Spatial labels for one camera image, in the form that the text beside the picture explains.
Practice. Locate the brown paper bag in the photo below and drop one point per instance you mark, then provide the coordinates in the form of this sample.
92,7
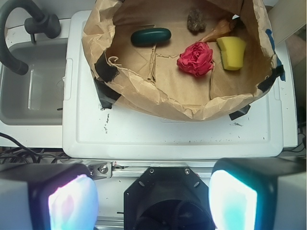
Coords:
147,78

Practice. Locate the red crumpled paper flower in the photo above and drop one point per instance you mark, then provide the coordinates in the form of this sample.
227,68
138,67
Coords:
197,59

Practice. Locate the orange conch shell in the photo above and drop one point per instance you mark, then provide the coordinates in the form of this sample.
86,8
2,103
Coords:
223,28

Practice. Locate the dark green oval case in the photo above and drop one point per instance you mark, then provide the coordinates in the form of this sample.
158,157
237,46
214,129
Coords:
150,36

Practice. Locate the grey rough rock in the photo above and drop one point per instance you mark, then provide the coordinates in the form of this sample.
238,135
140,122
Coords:
196,21

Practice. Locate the metal corner bracket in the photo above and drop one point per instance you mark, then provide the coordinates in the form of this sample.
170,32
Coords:
100,170

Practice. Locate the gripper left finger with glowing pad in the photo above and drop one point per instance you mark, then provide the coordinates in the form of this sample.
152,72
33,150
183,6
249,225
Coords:
47,197

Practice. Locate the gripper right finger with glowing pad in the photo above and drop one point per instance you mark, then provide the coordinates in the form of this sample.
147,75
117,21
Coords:
259,193

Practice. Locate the grey sink basin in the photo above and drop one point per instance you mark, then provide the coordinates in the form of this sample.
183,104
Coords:
35,98

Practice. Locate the black curved faucet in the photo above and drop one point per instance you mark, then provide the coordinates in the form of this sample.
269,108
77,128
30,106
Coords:
40,22

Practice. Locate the aluminium frame rail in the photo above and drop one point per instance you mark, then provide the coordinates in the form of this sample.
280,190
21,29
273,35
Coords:
130,168

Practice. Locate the yellow sponge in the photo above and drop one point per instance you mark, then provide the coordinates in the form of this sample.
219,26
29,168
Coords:
232,51

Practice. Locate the white plastic bin lid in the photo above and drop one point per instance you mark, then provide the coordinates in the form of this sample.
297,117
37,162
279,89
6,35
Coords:
90,131

